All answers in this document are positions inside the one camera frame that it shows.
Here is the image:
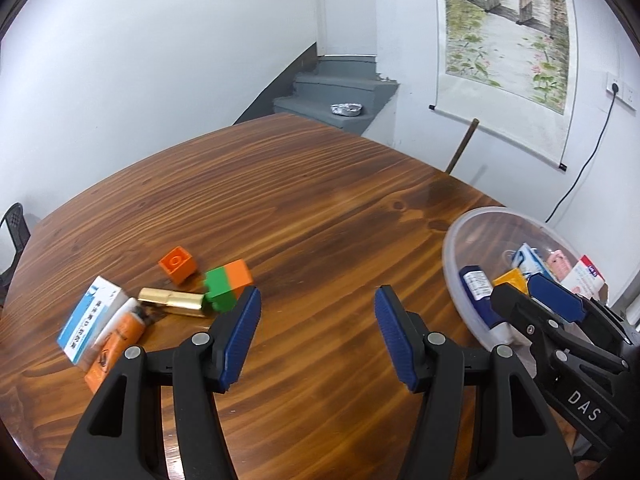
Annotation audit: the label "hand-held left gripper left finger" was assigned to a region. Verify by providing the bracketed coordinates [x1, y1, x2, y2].
[54, 286, 263, 480]

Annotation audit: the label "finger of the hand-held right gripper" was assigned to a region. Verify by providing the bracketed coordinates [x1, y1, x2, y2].
[490, 282, 628, 376]
[527, 272, 636, 346]

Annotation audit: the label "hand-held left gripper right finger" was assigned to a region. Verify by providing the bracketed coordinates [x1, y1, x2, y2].
[374, 285, 573, 480]

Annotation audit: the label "pink hair roller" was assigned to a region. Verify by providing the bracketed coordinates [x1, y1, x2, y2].
[546, 251, 573, 278]

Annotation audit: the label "white carton with baby picture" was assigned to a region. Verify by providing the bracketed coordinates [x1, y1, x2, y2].
[567, 255, 608, 301]

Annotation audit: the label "blue and white plastic packet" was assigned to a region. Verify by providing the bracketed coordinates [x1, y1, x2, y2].
[511, 242, 556, 281]

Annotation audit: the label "dark blue bottle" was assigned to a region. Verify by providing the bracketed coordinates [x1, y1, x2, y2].
[458, 265, 516, 346]

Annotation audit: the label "green and orange toy brick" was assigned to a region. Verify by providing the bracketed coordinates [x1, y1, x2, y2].
[204, 259, 253, 313]

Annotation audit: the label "gold lipstick tube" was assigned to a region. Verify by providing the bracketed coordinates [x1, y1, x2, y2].
[137, 287, 207, 318]

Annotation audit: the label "clear plastic container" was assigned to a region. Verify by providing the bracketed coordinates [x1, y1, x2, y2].
[442, 206, 621, 361]

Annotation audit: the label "orange squeeze tube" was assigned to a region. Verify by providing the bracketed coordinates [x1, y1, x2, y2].
[84, 312, 148, 393]

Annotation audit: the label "blue and white medicine box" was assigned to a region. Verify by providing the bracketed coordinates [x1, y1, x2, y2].
[56, 276, 130, 365]

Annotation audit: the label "wooden desktop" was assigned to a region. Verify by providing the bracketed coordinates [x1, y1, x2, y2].
[0, 112, 621, 480]

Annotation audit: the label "wooden stick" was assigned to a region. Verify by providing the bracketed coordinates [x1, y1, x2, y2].
[445, 118, 481, 175]

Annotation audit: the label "black metal chair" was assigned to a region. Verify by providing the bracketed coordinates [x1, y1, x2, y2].
[0, 202, 32, 306]

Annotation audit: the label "grey stairs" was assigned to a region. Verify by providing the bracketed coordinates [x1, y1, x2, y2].
[232, 55, 401, 136]

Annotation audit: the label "hanging scroll painting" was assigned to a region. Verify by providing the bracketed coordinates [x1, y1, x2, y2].
[429, 0, 581, 173]

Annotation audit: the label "black power cable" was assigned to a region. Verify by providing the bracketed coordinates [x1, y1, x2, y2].
[545, 91, 618, 223]

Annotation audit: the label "white wall socket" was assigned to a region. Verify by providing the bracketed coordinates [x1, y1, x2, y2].
[606, 72, 638, 111]

